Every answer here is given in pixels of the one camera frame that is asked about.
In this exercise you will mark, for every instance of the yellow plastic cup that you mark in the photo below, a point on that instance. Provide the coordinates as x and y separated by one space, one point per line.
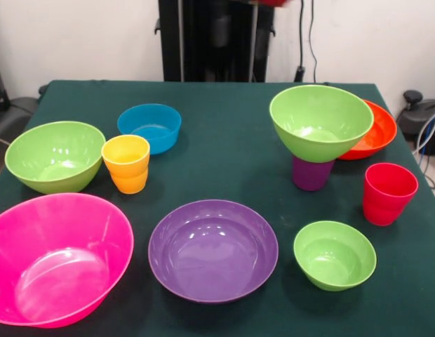
128 165

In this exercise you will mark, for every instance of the purple plastic cup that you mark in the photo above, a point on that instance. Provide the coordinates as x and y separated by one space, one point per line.
310 175

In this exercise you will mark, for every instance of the orange-red plastic bowl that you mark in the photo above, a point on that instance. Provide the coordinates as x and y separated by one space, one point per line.
379 137

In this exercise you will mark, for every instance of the dark green tablecloth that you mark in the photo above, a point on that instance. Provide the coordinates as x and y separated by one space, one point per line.
217 168

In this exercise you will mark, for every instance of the blue plastic bowl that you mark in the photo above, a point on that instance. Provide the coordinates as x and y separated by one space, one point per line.
151 119

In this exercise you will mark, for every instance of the purple plastic bowl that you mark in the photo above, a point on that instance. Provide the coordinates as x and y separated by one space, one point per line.
210 252

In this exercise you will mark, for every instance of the small green plastic bowl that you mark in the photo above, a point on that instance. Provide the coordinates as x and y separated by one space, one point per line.
333 259

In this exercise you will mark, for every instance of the red plastic cup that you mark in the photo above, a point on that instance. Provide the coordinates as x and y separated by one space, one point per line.
386 200

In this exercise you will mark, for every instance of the large pink plastic bowl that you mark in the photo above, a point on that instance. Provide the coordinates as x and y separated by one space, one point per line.
63 259

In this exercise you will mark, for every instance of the black chair base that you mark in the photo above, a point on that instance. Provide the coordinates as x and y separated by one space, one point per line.
414 112
14 116

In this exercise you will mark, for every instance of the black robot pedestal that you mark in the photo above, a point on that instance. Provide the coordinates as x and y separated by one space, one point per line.
217 35

